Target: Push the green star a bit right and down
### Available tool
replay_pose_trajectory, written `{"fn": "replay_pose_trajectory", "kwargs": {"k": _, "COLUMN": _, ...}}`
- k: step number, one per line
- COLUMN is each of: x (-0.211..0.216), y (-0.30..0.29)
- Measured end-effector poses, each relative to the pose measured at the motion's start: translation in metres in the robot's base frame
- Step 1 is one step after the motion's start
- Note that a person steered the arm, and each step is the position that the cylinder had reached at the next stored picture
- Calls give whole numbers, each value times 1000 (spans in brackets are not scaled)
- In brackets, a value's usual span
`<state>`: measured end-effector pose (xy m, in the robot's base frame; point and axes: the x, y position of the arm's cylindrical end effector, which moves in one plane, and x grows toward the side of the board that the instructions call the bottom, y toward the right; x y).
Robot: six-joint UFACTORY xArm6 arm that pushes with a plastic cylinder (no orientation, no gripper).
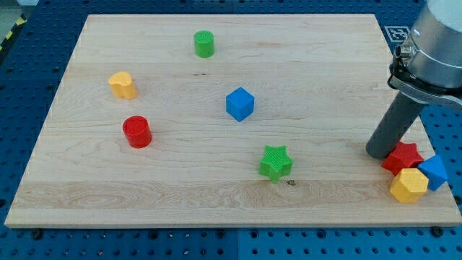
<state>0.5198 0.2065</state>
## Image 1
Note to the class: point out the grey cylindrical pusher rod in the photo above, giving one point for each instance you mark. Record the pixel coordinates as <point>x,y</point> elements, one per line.
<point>400,115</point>

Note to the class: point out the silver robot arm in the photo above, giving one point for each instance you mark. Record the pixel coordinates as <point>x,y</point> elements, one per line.
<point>425,69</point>

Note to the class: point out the red star block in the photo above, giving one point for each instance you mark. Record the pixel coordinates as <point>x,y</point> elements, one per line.
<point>404,155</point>

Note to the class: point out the green star block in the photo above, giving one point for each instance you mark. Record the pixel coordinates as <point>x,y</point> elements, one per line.
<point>275,163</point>

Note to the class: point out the blue pentagon block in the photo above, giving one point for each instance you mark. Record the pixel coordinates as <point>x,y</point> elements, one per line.
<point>435,171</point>

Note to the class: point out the yellow hexagon block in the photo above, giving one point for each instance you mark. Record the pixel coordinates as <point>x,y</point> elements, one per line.
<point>409,185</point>

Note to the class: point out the white fiducial marker tag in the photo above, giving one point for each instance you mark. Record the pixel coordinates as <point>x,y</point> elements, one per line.
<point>396,33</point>

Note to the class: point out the blue cube block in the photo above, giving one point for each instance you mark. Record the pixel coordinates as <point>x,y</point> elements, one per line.
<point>240,104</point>

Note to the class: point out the green cylinder block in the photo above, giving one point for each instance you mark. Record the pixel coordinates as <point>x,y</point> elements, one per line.
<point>204,43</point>

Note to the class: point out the light wooden board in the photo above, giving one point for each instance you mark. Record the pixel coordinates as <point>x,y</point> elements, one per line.
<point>319,83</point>

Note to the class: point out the red cylinder block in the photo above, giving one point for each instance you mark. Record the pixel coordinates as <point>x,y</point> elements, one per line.
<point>137,131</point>

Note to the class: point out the yellow heart block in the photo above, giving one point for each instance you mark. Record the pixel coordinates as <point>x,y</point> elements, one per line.
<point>122,85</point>

